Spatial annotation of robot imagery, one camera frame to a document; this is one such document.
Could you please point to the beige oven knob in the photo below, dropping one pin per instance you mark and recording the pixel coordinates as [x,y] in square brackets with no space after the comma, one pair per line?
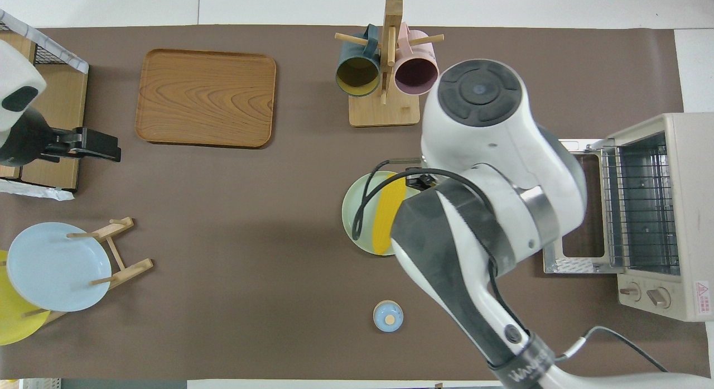
[630,292]
[658,297]

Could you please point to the yellow plate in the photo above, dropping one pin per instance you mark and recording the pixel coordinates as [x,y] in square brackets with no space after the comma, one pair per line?
[14,322]

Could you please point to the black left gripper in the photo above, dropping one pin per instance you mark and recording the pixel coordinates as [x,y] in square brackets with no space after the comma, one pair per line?
[62,143]

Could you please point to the toaster oven glass door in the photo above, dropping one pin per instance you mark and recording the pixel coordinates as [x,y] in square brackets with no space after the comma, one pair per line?
[574,265]

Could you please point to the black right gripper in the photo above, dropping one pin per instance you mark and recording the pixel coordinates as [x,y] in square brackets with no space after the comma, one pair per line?
[421,179]

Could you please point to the light green plate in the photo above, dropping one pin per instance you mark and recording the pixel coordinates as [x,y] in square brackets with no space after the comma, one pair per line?
[362,233]

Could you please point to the dark blue mug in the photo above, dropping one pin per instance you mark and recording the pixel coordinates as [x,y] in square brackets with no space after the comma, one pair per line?
[357,76]

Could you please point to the wooden plate rack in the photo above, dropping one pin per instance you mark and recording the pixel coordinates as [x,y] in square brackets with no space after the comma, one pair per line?
[131,270]

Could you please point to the white checked cloth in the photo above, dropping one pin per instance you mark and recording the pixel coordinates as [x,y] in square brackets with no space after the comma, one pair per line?
[56,49]
[33,191]

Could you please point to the large brown table mat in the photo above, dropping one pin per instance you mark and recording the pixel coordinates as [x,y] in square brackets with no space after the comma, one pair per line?
[251,238]

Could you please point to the pink mug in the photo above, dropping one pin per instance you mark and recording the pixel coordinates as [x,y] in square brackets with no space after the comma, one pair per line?
[416,76]

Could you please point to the wooden mug tree stand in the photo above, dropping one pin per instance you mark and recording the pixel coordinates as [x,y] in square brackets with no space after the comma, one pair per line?
[385,113]

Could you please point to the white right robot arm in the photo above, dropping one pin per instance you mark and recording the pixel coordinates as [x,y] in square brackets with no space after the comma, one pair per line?
[479,126]

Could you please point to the light blue plate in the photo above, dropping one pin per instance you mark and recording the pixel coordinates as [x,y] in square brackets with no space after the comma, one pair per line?
[56,266]

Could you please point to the wooden two-tier shelf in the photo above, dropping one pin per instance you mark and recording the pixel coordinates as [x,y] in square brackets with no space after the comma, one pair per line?
[61,104]

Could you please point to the white toaster oven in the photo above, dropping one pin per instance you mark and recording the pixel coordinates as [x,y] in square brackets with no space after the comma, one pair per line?
[691,210]

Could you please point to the wooden serving tray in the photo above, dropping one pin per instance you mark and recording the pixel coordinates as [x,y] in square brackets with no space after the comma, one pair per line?
[206,99]

